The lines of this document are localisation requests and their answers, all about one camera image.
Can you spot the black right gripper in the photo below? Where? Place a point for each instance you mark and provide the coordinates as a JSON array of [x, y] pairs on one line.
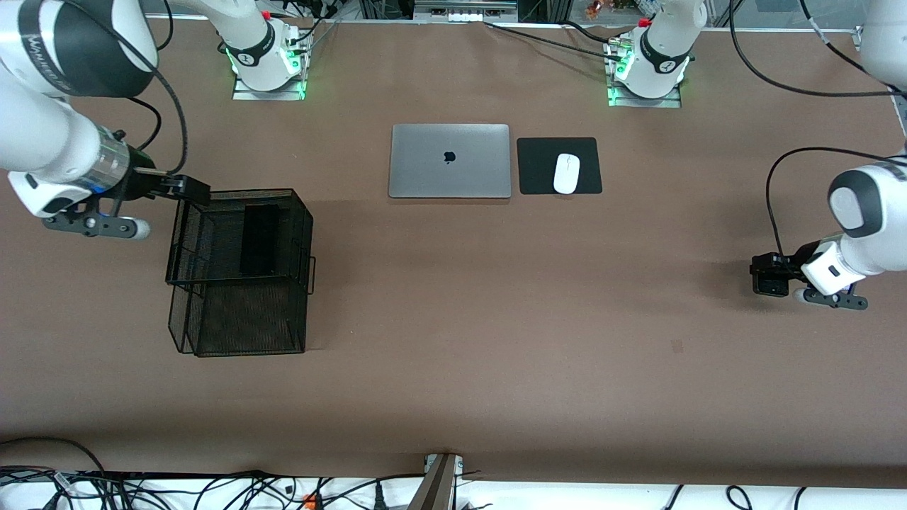
[[144, 183]]

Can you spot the silver closed laptop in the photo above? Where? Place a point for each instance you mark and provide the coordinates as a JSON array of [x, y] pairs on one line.
[[425, 163]]

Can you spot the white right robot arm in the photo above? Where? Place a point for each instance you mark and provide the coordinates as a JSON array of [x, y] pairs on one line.
[[42, 134]]

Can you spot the black flip phone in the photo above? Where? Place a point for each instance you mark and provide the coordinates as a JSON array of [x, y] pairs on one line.
[[771, 285]]

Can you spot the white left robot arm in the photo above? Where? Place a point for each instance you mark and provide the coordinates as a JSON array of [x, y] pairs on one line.
[[662, 49]]

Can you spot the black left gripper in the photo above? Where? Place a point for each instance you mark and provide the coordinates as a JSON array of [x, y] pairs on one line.
[[786, 268]]

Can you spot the white computer mouse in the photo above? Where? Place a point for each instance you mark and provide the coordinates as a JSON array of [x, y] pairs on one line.
[[567, 173]]

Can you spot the silver power strip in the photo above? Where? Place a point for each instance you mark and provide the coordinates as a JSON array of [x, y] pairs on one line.
[[460, 15]]

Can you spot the grey aluminium camera post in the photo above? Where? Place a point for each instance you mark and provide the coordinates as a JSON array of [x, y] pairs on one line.
[[436, 485]]

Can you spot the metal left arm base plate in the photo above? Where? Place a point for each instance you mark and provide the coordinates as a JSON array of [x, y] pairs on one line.
[[669, 101]]

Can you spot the black mouse pad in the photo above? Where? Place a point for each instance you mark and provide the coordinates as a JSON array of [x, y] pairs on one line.
[[538, 166]]

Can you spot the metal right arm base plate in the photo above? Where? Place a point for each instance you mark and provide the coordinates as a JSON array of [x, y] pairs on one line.
[[244, 94]]

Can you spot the long black smartphone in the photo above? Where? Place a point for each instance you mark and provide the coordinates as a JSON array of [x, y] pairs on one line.
[[258, 241]]

